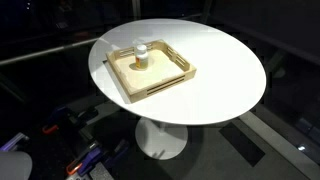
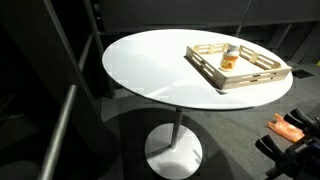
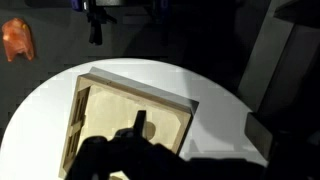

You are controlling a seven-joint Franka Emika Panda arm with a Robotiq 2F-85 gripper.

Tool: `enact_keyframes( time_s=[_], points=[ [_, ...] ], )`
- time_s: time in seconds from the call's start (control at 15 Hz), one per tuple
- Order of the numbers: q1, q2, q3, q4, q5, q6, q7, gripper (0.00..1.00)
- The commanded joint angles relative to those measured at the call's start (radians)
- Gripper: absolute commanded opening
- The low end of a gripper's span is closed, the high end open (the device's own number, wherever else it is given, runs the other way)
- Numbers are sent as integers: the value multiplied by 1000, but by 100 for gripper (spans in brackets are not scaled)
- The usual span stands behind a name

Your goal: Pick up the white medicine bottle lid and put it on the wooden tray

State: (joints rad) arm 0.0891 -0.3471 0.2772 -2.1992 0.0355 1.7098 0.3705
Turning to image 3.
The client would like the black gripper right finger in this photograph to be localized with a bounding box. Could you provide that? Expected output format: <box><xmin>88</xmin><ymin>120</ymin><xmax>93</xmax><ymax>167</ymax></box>
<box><xmin>246</xmin><ymin>112</ymin><xmax>274</xmax><ymax>163</ymax></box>

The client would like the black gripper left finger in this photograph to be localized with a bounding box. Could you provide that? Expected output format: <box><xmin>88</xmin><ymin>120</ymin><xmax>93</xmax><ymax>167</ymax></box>
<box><xmin>133</xmin><ymin>109</ymin><xmax>148</xmax><ymax>138</ymax></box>

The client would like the grey cabinet panel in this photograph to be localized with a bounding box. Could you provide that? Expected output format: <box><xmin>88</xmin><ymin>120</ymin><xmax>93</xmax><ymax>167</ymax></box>
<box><xmin>237</xmin><ymin>0</ymin><xmax>320</xmax><ymax>116</ymax></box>

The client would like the orange plastic bag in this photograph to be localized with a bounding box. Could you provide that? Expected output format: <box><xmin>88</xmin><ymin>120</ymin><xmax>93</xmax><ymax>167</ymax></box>
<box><xmin>1</xmin><ymin>17</ymin><xmax>36</xmax><ymax>63</ymax></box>

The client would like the square wooden slatted tray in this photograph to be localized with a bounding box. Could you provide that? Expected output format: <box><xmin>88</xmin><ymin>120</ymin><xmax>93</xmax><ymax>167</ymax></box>
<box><xmin>58</xmin><ymin>73</ymin><xmax>194</xmax><ymax>180</ymax></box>

